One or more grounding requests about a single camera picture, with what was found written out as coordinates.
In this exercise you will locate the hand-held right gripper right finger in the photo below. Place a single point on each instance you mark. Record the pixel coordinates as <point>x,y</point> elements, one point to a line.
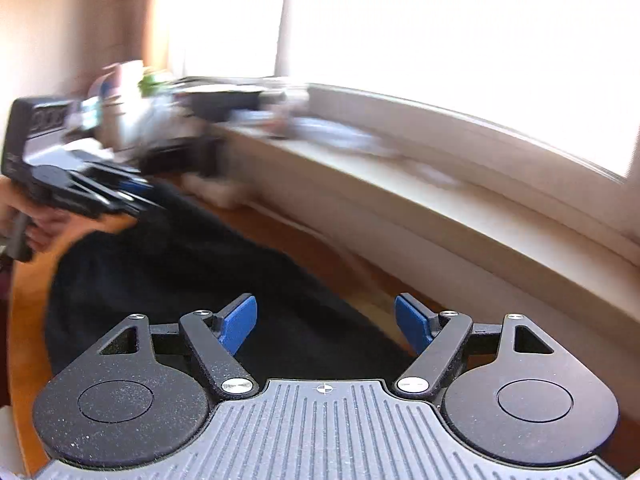
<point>412,325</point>

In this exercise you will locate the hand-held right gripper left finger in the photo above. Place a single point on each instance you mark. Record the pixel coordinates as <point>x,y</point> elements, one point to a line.
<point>239,325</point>

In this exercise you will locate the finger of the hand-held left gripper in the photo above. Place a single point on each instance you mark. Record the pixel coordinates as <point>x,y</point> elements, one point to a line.
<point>120,206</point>
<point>132,186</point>

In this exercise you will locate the black garment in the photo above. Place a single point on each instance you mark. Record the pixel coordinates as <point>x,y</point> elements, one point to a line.
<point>200,280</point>

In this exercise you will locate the person's left hand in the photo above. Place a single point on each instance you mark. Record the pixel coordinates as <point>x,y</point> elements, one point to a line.
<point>47,230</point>

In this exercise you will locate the white plastic container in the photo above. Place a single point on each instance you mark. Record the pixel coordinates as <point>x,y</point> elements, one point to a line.
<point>120,105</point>

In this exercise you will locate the green item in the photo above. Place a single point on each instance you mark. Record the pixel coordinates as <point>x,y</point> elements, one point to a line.
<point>152,84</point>

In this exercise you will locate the dark tray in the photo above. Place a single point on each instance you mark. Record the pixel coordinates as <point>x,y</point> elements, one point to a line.
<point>225,102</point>

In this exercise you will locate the beige windowsill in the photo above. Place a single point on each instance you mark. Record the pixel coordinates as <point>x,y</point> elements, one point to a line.
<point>450,175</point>

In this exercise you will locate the light cloth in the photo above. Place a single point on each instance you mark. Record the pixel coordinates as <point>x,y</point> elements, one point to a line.
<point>345,137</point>

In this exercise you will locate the window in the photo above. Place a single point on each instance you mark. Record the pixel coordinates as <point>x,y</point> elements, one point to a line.
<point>450,35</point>

